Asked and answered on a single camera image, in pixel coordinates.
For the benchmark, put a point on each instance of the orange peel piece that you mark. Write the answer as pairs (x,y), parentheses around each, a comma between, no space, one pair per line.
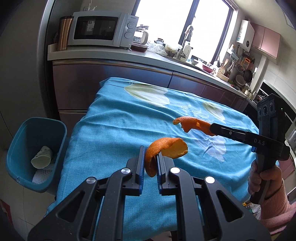
(188,123)
(169,147)

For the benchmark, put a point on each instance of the copper thermos tumbler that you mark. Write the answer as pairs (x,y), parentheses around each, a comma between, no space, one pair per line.
(63,32)

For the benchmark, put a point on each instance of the white electric kettle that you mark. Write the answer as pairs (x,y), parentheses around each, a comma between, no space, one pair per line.
(140,37)

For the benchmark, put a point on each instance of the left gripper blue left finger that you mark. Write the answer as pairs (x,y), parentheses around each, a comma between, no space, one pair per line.
(139,173)

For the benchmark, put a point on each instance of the blue plastic trash bin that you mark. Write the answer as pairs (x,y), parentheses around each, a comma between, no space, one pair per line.
(32,135)

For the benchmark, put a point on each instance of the white microwave oven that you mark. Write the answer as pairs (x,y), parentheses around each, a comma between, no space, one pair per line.
(102,28)

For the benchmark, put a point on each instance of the white perforated paper tray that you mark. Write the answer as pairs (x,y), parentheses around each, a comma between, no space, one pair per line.
(41,176)

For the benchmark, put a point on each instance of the right hand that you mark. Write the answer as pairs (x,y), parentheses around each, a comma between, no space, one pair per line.
(274,175)

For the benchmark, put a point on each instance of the pink wall cabinet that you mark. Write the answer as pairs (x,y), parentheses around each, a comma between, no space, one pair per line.
(266,41)

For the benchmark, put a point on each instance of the orange peel front piece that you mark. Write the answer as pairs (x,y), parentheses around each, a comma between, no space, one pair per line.
(169,147)

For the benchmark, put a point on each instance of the white blue-dotted paper cup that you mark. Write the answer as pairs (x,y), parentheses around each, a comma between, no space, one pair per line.
(42,159)

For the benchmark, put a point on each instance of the brown kitchen cabinet counter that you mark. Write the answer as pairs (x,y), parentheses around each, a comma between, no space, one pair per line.
(78,71)

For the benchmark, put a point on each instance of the red bowl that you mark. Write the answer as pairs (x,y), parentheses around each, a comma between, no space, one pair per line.
(207,69)

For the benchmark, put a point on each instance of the dark red dish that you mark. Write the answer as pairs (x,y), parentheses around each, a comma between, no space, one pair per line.
(139,48)

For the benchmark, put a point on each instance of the white water heater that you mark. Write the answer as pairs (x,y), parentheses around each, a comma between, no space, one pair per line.
(245,35)

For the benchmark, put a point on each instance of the white soap bottle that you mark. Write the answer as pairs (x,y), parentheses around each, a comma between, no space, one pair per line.
(186,52)

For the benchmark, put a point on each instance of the blue floral tablecloth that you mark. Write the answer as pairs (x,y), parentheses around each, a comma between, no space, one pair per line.
(127,114)

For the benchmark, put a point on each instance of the grey refrigerator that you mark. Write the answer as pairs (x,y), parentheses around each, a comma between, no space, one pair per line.
(22,66)

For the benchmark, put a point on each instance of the pink sleeve forearm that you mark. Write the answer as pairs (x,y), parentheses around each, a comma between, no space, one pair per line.
(277,212)

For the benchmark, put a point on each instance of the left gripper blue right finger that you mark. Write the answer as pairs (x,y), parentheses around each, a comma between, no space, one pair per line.
(164,164)

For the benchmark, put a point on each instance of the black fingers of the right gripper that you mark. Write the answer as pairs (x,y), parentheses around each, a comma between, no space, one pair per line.
(234,134)

